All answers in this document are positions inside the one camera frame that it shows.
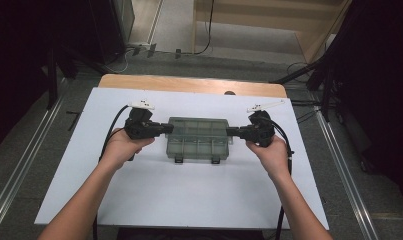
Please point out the black tripod stand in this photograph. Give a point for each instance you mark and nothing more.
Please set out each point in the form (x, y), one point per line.
(325, 83)

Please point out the person's dark clothing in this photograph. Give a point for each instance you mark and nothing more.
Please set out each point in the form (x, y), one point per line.
(189, 235)

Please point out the black metal stand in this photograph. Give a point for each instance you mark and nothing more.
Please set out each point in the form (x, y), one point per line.
(51, 80)

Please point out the black cabinet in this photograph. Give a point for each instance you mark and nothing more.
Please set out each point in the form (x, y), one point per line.
(109, 30)

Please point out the white board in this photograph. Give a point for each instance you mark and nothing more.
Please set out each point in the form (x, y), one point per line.
(195, 193)

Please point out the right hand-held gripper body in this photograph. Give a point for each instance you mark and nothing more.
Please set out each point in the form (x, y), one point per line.
(260, 130)

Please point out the wooden table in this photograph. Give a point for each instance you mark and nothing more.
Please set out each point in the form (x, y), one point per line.
(189, 84)

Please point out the person's right hand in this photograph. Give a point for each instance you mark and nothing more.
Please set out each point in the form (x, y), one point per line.
(272, 156)

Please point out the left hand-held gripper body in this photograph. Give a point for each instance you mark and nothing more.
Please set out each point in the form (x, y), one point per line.
(142, 128)

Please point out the metal floor rail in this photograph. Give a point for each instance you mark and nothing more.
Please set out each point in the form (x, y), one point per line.
(25, 153)
(342, 166)

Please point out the person's left hand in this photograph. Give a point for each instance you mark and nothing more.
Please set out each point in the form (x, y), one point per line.
(125, 150)

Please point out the light wooden furniture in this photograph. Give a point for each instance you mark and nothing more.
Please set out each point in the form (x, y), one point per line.
(272, 23)

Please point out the clear grey compartment box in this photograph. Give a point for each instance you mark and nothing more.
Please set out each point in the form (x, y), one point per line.
(197, 140)

